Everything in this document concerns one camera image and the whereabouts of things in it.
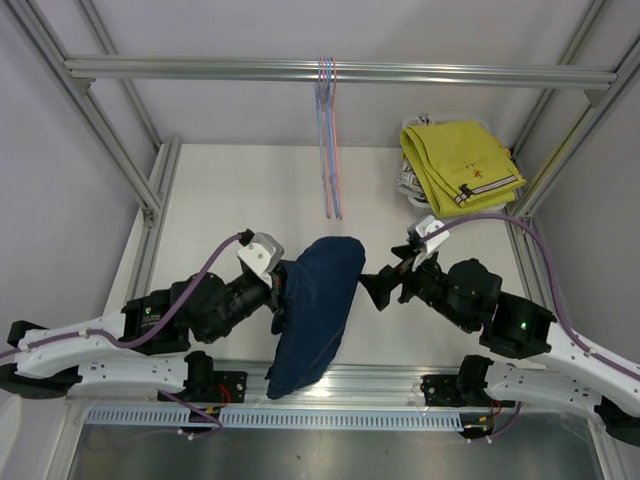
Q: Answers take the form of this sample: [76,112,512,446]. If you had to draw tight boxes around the olive green trousers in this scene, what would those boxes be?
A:
[398,118,528,220]

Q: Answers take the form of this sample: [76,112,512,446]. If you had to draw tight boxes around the aluminium frame right post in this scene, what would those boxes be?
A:
[507,1,639,220]

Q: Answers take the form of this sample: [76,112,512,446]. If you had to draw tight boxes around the black white print trousers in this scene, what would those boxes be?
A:
[396,113,434,204]

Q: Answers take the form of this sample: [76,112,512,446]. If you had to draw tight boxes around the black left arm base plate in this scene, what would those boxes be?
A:
[173,370,248,404]

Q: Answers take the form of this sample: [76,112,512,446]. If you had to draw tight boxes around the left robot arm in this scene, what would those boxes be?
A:
[1,265,286,401]

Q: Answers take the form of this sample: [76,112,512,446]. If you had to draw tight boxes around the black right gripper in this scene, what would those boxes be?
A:
[356,244,473,332]

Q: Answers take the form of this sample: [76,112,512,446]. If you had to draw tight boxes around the pink hanger of navy trousers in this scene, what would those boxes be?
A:
[330,57,344,221]

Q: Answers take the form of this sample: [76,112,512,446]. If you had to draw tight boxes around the white plastic basket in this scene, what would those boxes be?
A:
[400,113,516,211]

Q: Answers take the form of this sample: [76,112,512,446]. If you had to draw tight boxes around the aluminium frame left post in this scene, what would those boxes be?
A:
[1,1,182,300]

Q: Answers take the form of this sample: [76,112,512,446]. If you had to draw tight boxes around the blue hanger of yellow trousers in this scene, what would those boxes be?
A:
[314,57,332,219]

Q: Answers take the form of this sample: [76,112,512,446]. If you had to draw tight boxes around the aluminium hanging rail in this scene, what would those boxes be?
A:
[64,55,618,91]

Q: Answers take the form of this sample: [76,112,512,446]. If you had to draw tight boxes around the white slotted cable duct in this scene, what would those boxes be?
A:
[85,406,463,432]

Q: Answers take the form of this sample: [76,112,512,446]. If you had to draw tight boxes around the navy blue trousers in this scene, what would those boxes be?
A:
[265,236,366,400]

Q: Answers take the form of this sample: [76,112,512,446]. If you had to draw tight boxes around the blue hanger of print trousers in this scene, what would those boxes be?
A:
[323,57,343,220]

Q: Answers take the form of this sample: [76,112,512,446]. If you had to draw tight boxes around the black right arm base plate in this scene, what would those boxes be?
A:
[420,372,516,408]

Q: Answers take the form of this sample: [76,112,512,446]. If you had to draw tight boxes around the aluminium frame post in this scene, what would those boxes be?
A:
[1,1,182,300]
[507,1,639,220]

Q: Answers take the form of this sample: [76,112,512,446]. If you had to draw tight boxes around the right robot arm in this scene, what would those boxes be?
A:
[359,245,639,446]

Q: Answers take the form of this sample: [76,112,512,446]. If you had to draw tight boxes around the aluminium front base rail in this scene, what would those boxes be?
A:
[64,357,611,414]

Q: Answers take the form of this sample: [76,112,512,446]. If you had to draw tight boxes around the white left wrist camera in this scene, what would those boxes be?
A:
[236,232,284,282]

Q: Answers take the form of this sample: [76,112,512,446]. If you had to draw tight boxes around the blue hanger of olive trousers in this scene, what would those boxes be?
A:
[319,57,343,220]

